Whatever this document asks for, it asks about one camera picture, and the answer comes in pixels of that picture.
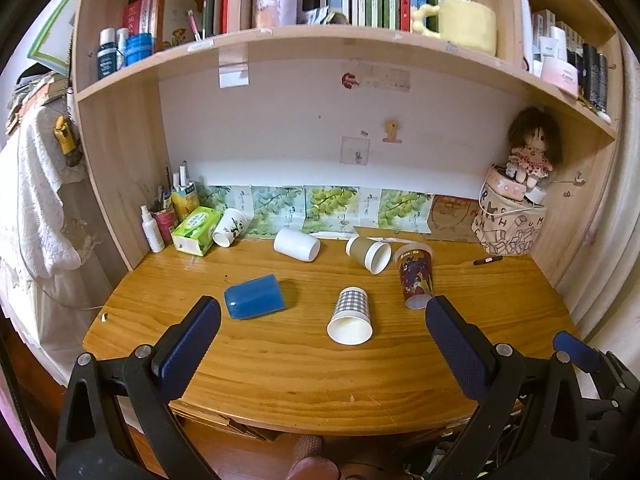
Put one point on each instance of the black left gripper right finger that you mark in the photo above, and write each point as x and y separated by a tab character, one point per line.
552	439

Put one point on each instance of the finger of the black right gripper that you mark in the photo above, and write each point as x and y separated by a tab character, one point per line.
584	357

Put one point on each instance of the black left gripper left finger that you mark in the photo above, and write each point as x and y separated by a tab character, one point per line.
93	437

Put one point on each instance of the brown paper cup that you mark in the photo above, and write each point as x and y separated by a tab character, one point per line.
373	255

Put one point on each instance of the cartoon printed tall cup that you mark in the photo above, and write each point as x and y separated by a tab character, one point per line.
415	267

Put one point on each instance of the blue plastic cup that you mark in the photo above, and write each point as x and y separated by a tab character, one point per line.
254	298

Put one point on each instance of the checkered paper cup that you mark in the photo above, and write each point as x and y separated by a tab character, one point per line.
350	323

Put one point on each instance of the pink pen holder cup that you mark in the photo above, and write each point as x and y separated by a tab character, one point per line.
166	221

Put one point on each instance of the white cup with ink print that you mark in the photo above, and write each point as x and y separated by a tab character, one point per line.
231	226

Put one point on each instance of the plain white cup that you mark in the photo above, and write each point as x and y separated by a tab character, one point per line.
297	245

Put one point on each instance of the dark pen on table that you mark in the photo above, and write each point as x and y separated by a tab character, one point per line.
486	260

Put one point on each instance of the letter print fabric basket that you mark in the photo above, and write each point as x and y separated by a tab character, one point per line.
505	227

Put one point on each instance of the white spray bottle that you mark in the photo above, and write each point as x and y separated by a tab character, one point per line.
151	231

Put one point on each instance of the brown cartoon drawing paper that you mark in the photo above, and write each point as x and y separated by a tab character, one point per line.
451	219

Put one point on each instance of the pink round tin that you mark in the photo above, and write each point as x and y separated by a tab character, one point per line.
504	186

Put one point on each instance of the green tissue box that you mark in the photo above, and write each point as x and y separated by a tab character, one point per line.
194	236

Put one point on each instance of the brown haired rag doll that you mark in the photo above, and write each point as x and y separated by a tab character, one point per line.
535	147

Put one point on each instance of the yellow box with pens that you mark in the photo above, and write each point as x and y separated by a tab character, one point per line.
185	200

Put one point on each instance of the white lace cloth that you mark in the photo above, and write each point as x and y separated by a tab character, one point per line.
59	263

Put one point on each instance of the wooden bookshelf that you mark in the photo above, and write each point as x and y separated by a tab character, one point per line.
336	104

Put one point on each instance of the pink cosmetic jar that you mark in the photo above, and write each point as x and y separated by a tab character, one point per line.
560	74

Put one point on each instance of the green leaf poster strip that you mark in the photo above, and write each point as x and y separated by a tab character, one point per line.
326	210

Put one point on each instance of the black cosmetic bottles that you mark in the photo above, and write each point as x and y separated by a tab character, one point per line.
593	77

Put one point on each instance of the yellow toy on cloth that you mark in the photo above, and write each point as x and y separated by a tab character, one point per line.
67	142

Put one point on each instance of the large yellow mug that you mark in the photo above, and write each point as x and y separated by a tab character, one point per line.
465	23

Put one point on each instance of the dark blue bottle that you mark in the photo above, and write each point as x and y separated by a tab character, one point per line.
106	57

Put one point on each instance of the blue jar on shelf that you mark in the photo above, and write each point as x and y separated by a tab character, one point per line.
138	47

